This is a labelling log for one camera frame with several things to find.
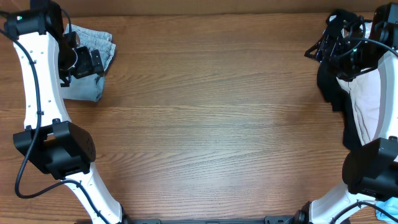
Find light blue denim shorts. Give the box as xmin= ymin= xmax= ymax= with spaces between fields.
xmin=61 ymin=24 xmax=116 ymax=102

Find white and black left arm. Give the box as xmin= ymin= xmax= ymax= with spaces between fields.
xmin=1 ymin=1 xmax=131 ymax=223

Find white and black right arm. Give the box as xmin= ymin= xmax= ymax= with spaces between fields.
xmin=291 ymin=2 xmax=397 ymax=223

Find black garment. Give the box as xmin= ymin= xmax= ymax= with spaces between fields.
xmin=317 ymin=9 xmax=376 ymax=151

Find beige trousers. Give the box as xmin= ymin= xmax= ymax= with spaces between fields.
xmin=337 ymin=21 xmax=398 ymax=147

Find light blue garment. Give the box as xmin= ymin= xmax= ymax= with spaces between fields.
xmin=375 ymin=200 xmax=398 ymax=224

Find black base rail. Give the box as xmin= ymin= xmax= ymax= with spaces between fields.
xmin=122 ymin=215 xmax=309 ymax=224

